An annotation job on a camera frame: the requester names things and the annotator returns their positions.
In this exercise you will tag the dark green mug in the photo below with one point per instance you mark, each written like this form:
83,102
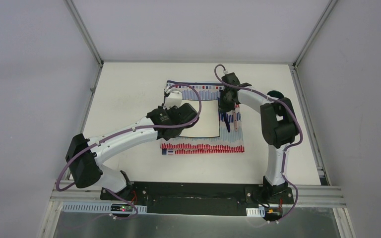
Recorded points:
275,94

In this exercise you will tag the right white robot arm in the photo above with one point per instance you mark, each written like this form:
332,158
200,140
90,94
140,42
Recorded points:
278,126

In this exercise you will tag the white cable duct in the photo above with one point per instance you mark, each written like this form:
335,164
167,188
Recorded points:
255,212
102,207

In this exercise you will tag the white square plate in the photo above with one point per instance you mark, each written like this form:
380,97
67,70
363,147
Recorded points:
208,124

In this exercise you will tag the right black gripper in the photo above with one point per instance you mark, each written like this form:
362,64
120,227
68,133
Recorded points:
222,107

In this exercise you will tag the right white cable duct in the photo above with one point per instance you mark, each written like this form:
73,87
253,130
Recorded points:
255,212

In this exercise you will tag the silver spoon pink handle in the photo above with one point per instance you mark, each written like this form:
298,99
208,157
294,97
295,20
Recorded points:
236,118

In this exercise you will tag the left white cable duct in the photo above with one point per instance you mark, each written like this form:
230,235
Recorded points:
102,207

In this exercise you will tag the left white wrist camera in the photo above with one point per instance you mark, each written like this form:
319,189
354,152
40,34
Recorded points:
172,99

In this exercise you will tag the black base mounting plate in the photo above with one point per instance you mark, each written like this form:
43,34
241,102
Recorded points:
216,199

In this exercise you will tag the dark blue plastic knife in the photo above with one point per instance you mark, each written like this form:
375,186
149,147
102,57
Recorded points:
226,121

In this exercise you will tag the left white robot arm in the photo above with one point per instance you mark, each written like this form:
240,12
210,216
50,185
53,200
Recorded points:
86,156

